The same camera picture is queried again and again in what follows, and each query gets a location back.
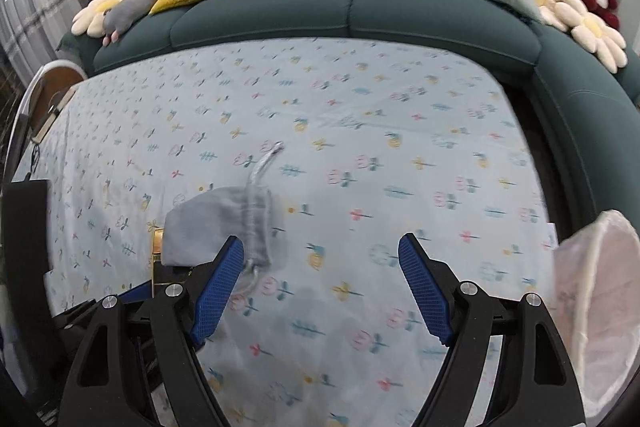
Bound grey drawstring pouch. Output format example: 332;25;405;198
160;141;284;295

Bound white lined trash bin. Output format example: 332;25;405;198
552;210;639;426

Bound black gold box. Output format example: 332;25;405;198
150;228;164;297

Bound floral light blue tablecloth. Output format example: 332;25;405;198
35;39;554;426

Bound round wooden side chair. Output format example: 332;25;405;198
2;60;88;182

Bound teal curved sofa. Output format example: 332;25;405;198
60;0;639;228

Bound grey plush mouse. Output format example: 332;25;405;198
102;0;157;46

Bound white flower pillow left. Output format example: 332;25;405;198
70;0;124;38

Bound white flower pillow lower right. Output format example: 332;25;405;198
554;0;628;74

